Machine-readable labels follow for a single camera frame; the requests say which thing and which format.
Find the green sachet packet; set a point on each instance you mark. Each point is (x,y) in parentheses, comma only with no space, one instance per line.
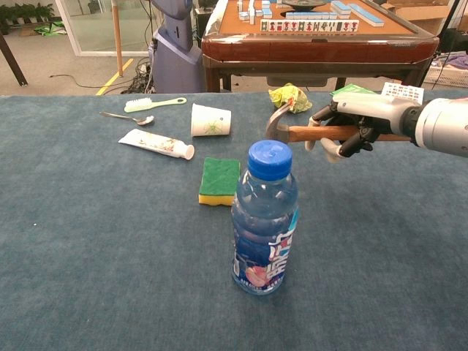
(352,88)

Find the purple cloth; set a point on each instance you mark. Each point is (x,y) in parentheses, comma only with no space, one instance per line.
(459,61)

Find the dark table leg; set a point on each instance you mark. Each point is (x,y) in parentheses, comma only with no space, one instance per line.
(12,60)

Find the blue capped water bottle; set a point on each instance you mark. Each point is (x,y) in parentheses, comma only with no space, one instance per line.
(263,219)

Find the wooden pole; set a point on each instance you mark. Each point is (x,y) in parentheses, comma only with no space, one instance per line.
(117,36)

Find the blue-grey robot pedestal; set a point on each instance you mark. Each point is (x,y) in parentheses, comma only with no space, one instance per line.
(175,62)

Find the white glass door frame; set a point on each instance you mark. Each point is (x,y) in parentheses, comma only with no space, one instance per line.
(69,33)

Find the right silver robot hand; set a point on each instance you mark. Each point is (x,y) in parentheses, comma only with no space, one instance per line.
(376,109)

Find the potted green plants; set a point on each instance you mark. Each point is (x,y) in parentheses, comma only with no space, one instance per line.
(25,12)

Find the black tripod stand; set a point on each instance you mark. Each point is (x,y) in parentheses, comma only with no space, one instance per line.
(448,20)

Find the green and yellow sponge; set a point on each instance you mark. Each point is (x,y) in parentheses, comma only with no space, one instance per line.
(218,177)

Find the light green brush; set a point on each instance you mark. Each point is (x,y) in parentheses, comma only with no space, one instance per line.
(137,105)

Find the white toothpaste tube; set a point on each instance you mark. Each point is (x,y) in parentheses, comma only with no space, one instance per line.
(153,142)

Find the blue-backed mahjong tile row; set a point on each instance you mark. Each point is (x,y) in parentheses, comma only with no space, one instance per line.
(311,15)
(365,14)

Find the stacked mahjong tiles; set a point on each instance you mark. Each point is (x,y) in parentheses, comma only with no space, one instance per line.
(252,11)

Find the blue felt table cover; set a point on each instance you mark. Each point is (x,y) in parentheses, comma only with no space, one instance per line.
(91,237)

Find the metal spoon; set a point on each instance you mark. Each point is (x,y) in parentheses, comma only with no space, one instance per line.
(146,120)

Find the white plastic basket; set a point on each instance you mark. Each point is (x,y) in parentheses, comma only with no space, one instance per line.
(446,77)

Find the white paper cup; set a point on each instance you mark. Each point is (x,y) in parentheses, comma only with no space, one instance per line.
(210,120)

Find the green bag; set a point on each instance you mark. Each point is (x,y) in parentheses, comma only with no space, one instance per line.
(51,29)

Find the crumpled yellow-green wrapper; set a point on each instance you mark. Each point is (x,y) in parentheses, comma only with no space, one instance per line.
(285,95)

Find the white printed tile box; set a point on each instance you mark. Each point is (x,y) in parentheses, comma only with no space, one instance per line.
(402,91)

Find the brown mahjong table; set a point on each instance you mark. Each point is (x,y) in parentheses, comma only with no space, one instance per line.
(311,45)

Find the face-up mahjong tile row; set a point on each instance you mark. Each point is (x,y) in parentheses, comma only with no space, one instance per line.
(309,25)

